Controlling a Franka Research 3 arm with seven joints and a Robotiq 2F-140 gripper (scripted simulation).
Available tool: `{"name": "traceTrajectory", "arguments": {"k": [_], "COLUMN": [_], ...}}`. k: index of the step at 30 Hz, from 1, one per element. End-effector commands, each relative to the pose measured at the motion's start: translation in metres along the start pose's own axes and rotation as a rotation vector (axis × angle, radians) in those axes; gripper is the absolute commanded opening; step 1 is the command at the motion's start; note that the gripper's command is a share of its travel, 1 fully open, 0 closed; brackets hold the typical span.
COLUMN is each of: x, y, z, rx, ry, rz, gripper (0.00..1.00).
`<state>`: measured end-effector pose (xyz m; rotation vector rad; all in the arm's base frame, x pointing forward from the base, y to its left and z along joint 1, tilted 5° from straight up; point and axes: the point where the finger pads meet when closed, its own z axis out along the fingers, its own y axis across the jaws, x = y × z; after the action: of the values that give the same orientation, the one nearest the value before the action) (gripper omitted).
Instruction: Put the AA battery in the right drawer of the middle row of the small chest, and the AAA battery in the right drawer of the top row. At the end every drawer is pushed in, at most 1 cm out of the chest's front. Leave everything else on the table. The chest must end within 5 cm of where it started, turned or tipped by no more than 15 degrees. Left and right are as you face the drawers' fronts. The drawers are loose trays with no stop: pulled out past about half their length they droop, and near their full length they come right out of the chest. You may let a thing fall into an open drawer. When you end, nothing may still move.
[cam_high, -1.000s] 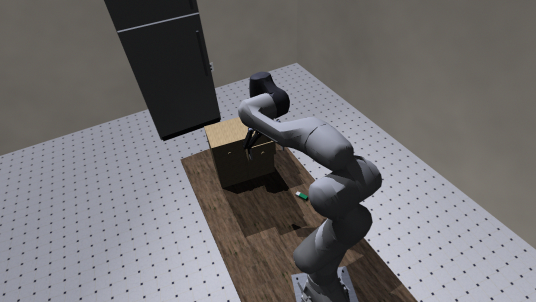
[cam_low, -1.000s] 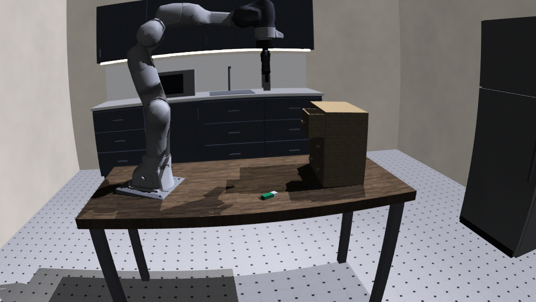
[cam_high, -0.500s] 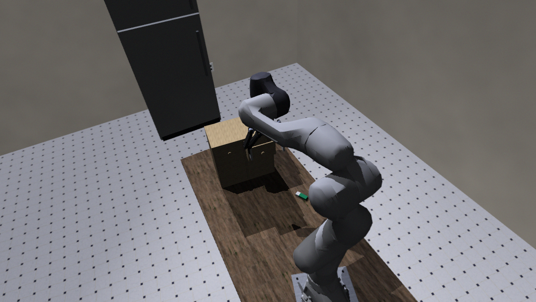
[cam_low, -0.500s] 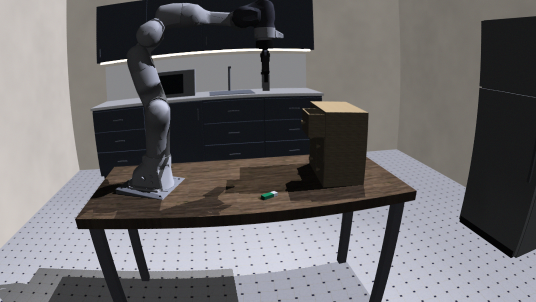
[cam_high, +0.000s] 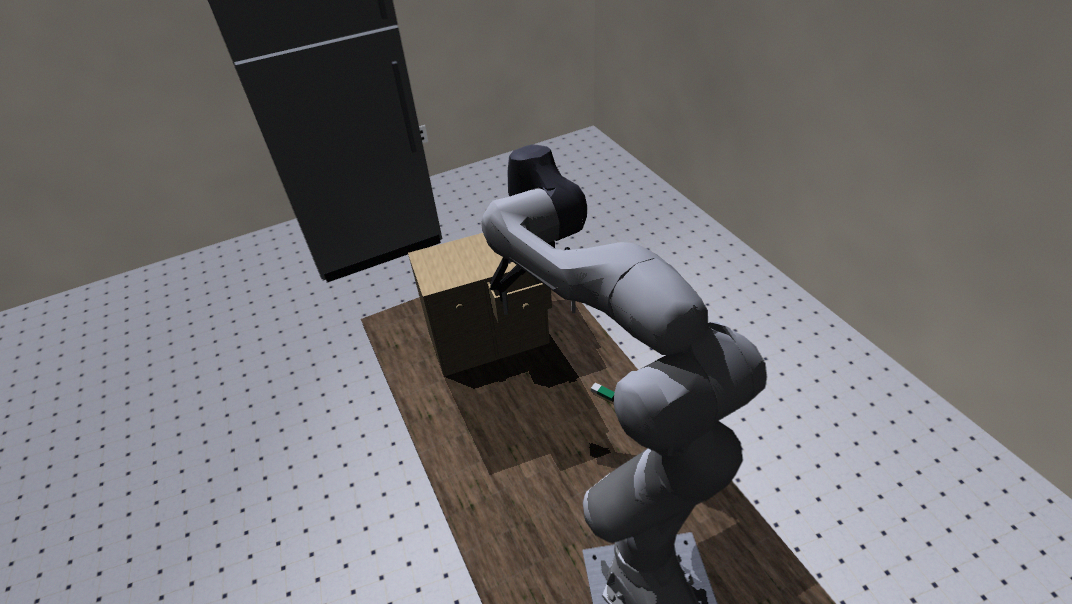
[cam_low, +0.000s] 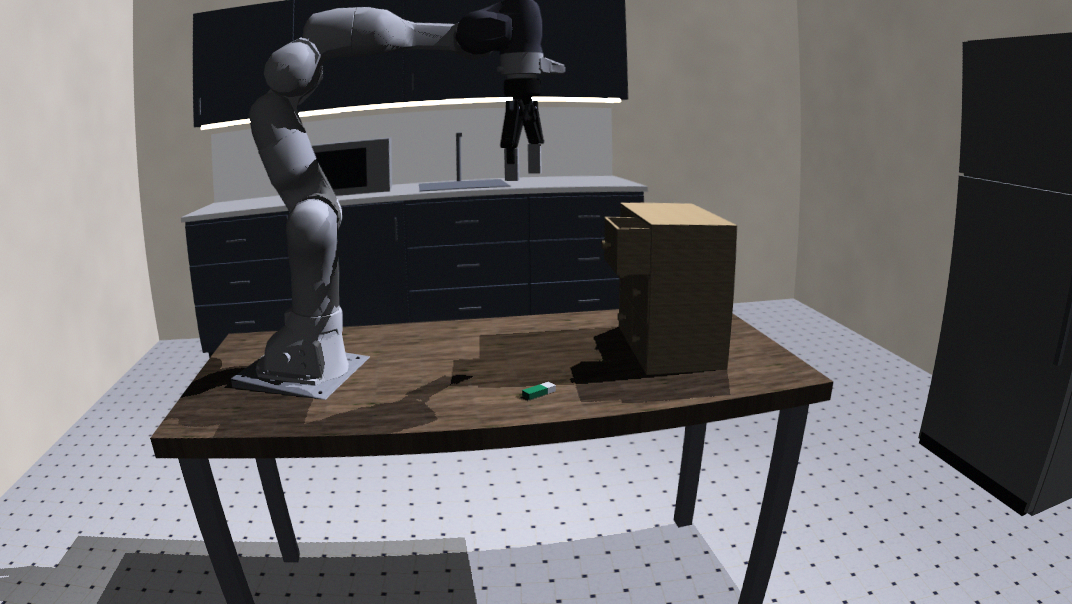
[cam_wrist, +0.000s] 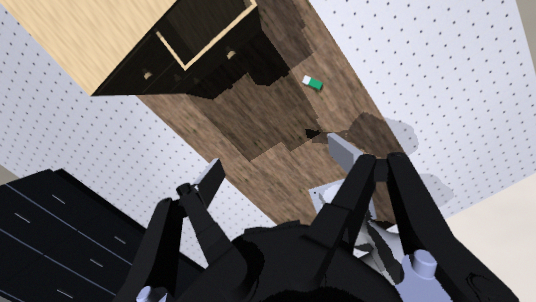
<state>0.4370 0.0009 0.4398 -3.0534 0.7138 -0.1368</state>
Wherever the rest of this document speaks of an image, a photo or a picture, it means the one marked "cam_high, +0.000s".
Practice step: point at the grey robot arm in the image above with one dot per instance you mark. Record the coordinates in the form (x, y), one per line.
(669, 405)

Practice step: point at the small dark brown chest of drawers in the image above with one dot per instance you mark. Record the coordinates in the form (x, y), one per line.
(453, 265)

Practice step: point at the brown wooden drawer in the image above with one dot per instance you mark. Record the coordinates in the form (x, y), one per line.
(463, 330)
(517, 322)
(526, 295)
(521, 338)
(457, 302)
(468, 355)

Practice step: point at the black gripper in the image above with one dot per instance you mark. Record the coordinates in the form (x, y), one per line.
(502, 285)

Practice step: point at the green and white eraser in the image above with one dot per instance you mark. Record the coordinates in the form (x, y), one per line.
(602, 391)

